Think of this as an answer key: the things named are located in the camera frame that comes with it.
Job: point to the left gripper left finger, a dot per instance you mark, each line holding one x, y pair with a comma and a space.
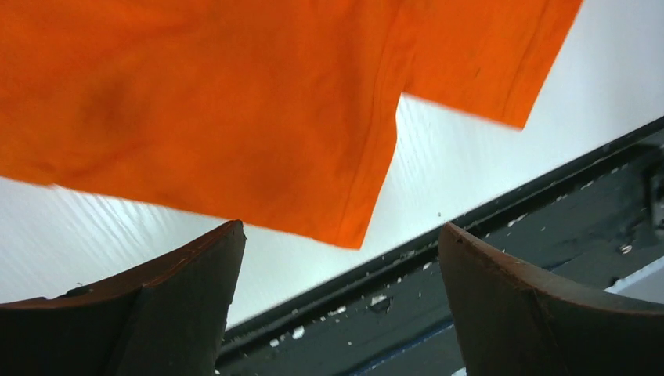
166, 316

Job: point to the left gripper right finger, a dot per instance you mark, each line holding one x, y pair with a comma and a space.
514, 318

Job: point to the orange t shirt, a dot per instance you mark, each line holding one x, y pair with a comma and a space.
278, 113

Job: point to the white cable duct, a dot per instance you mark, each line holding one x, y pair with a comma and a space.
645, 284

